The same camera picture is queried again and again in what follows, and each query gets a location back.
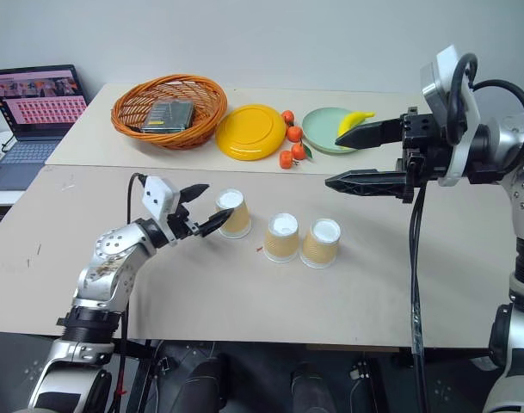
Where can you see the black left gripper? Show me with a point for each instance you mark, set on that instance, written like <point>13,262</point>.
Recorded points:
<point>184,223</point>

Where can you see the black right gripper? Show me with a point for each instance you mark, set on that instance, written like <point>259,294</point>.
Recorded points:
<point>423,146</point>

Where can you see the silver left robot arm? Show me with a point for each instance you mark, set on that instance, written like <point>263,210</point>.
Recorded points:
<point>111,254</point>

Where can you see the tan paper cup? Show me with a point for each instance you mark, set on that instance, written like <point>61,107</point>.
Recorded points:
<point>319,251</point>
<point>281,245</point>
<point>241,219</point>

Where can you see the yellow toy banana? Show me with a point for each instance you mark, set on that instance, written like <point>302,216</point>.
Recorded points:
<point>352,120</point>

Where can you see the pale green plate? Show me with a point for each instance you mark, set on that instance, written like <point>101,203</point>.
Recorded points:
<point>322,129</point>

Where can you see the small orange tangerine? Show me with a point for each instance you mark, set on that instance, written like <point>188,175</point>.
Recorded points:
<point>285,160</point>
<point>298,151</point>
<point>288,117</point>
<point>294,133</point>

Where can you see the yellow plastic plate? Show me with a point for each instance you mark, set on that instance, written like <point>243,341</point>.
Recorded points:
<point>250,133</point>

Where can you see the dark flat box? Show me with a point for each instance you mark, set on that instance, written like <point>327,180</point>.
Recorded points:
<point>167,117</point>

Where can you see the orange wicker basket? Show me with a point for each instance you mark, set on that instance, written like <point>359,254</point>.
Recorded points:
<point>124,121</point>

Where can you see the dark rounded shape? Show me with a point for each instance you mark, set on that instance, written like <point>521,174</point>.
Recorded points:
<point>311,389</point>
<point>201,383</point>

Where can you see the open blue-grey laptop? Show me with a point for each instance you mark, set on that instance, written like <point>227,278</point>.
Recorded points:
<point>29,155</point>

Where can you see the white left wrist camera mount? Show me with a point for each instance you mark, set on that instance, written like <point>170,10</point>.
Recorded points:
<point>158,195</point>

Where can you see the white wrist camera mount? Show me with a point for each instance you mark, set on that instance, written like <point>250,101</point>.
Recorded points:
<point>158,195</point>
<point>464,142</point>

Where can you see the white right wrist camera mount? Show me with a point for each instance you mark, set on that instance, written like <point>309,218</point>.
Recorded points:
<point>464,142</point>

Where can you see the black table frame leg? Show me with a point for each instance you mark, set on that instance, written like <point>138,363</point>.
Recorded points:
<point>137,378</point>

